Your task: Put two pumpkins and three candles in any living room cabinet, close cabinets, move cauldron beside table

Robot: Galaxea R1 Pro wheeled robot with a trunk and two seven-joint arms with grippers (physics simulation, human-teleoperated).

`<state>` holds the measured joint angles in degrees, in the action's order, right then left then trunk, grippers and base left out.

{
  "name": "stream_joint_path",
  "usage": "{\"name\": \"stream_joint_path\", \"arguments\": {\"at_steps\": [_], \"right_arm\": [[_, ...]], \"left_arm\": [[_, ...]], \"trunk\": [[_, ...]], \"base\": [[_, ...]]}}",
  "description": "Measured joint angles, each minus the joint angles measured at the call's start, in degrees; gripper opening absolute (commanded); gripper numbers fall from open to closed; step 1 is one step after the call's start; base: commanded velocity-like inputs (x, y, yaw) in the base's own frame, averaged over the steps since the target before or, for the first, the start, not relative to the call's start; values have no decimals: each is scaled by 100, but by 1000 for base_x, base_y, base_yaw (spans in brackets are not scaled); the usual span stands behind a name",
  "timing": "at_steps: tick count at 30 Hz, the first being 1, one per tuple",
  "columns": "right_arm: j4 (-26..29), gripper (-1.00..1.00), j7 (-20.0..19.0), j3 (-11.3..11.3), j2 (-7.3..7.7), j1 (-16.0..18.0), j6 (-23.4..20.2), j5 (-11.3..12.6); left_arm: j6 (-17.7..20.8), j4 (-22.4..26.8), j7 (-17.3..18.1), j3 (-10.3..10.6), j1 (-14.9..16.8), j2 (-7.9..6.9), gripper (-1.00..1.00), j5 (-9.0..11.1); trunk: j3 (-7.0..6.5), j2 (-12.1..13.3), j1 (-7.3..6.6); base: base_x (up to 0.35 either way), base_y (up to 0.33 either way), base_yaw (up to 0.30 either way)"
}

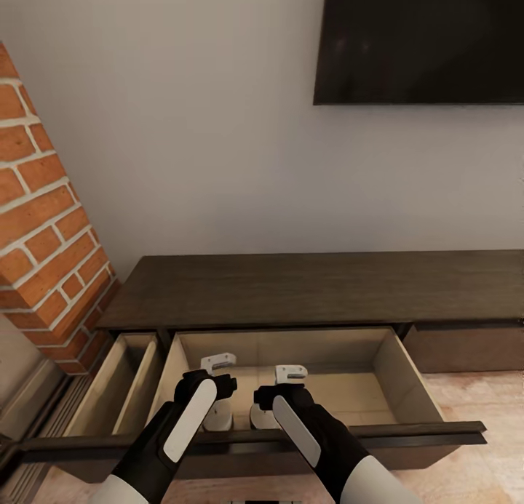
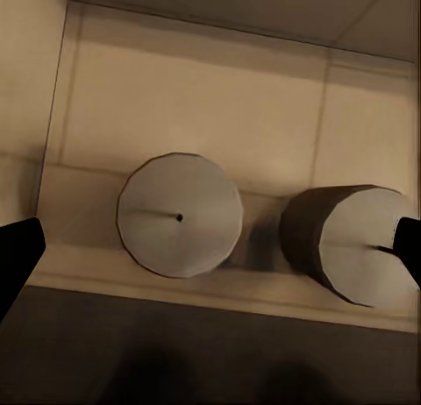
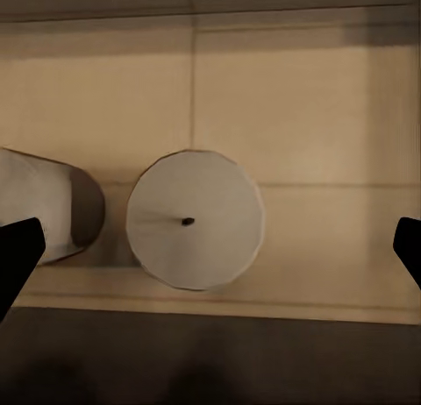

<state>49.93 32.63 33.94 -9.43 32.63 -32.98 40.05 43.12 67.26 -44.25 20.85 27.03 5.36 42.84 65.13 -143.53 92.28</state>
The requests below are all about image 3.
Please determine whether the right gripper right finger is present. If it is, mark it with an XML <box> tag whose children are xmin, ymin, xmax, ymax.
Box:
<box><xmin>393</xmin><ymin>217</ymin><xmax>421</xmax><ymax>288</ymax></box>

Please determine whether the pillar candle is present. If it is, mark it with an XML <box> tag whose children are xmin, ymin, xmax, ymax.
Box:
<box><xmin>126</xmin><ymin>149</ymin><xmax>267</xmax><ymax>293</ymax></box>
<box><xmin>0</xmin><ymin>148</ymin><xmax>105</xmax><ymax>267</ymax></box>

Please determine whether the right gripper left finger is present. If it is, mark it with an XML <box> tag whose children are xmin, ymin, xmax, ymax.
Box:
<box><xmin>0</xmin><ymin>217</ymin><xmax>46</xmax><ymax>323</ymax></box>

